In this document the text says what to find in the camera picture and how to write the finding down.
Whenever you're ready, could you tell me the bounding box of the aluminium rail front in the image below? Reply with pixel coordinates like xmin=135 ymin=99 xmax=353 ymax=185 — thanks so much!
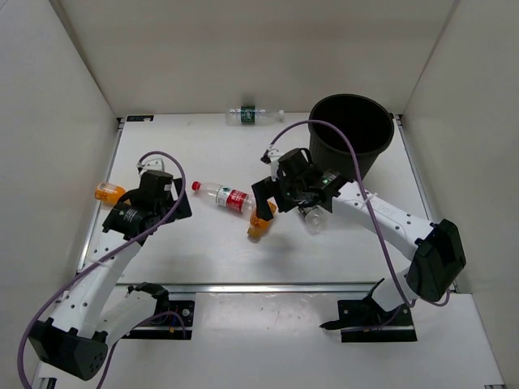
xmin=113 ymin=282 xmax=459 ymax=295

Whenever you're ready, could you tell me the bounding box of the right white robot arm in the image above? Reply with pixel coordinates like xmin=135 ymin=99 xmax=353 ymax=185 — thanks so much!
xmin=252 ymin=147 xmax=466 ymax=327

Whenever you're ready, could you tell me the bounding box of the clear bottle green label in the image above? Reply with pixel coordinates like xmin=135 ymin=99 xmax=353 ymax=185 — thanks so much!
xmin=225 ymin=105 xmax=285 ymax=126

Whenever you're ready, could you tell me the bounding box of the clear plastic bottle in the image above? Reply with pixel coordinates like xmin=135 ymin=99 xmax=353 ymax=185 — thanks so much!
xmin=298 ymin=206 xmax=328 ymax=235

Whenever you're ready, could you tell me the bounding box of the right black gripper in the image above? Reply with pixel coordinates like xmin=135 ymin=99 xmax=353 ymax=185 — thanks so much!
xmin=254 ymin=171 xmax=307 ymax=221

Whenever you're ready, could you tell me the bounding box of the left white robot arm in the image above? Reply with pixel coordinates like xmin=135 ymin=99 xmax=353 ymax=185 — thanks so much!
xmin=26 ymin=158 xmax=192 ymax=381

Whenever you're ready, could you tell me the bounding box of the orange juice bottle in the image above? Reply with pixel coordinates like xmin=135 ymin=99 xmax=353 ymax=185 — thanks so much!
xmin=243 ymin=201 xmax=277 ymax=241
xmin=94 ymin=182 xmax=126 ymax=206

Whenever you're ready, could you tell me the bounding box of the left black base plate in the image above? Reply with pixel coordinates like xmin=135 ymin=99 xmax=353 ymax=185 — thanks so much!
xmin=125 ymin=297 xmax=195 ymax=340

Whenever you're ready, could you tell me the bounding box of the small dark label sticker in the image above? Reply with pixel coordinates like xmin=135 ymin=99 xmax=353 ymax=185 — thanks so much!
xmin=126 ymin=115 xmax=154 ymax=122

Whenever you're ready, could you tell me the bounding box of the black plastic waste bin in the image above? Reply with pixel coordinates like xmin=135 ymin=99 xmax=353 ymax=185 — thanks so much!
xmin=308 ymin=94 xmax=394 ymax=180

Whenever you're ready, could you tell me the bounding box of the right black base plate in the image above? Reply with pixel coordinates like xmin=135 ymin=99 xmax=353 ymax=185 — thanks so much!
xmin=320 ymin=300 xmax=418 ymax=343

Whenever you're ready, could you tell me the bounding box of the clear bottle red label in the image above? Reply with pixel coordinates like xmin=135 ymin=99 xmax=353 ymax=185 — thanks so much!
xmin=191 ymin=181 xmax=255 ymax=217

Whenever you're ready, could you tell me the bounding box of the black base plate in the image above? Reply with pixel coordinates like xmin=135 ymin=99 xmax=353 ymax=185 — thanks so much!
xmin=125 ymin=297 xmax=195 ymax=340
xmin=320 ymin=300 xmax=418 ymax=343

